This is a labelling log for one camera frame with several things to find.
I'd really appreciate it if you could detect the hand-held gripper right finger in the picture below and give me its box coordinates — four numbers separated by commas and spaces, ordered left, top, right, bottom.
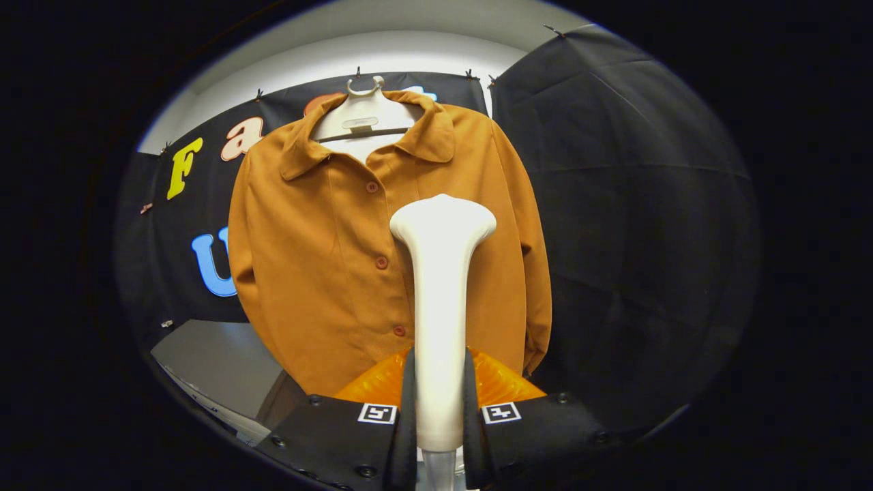
464, 348, 625, 491

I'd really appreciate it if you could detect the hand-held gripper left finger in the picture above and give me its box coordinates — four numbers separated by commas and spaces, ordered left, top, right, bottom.
256, 348, 418, 491

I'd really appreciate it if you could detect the white garment steamer head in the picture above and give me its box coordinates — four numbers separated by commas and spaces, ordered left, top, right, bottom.
389, 194, 497, 452

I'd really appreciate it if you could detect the orange button-up shirt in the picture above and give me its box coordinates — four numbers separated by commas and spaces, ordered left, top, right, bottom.
227, 89, 553, 398

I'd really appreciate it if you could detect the white clothes hanger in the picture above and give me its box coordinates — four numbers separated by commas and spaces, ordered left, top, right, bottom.
310, 75, 425, 164

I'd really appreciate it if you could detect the row of black clips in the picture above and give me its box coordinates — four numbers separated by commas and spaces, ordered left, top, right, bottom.
160, 24, 567, 154

